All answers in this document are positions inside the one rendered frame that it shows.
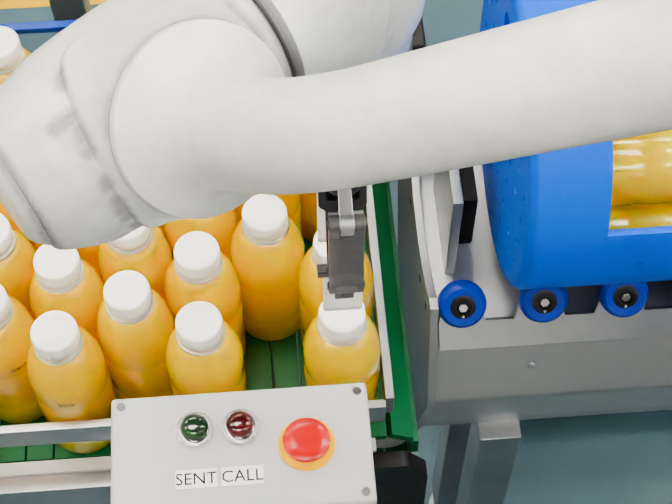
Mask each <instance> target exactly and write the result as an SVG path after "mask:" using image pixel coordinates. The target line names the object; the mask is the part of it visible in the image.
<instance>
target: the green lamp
mask: <svg viewBox="0 0 672 504"><path fill-rule="evenodd" d="M180 431H181V434H182V436H183V437H184V438H185V439H186V440H187V441H190V442H198V441H201V440H203V439H204V438H205V437H206V436H207V434H208V432H209V424H208V421H207V420H206V419H205V418H204V417H203V416H202V415H200V414H190V415H188V416H186V417H185V418H184V419H183V421H182V423H181V426H180Z"/></svg>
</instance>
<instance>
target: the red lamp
mask: <svg viewBox="0 0 672 504"><path fill-rule="evenodd" d="M254 426H255V424H254V420H253V418H252V416H251V415H250V414H249V413H247V412H245V411H235V412H233V413H232V414H230V415H229V417H228V419H227V421H226V430H227V432H228V433H229V435H230V436H232V437H234V438H237V439H243V438H246V437H248V436H249V435H251V433H252V432H253V430H254Z"/></svg>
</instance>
